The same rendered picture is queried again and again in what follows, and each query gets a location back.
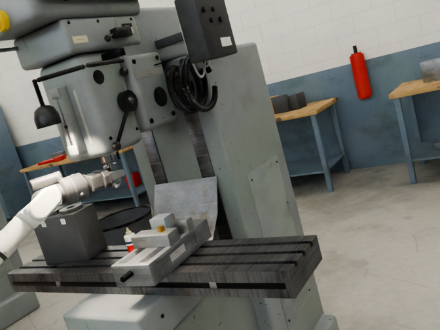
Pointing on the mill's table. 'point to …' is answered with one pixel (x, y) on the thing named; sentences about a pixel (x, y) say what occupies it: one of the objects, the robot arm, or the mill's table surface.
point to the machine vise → (162, 255)
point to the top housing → (58, 12)
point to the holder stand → (71, 234)
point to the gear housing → (72, 40)
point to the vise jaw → (155, 238)
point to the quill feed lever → (126, 102)
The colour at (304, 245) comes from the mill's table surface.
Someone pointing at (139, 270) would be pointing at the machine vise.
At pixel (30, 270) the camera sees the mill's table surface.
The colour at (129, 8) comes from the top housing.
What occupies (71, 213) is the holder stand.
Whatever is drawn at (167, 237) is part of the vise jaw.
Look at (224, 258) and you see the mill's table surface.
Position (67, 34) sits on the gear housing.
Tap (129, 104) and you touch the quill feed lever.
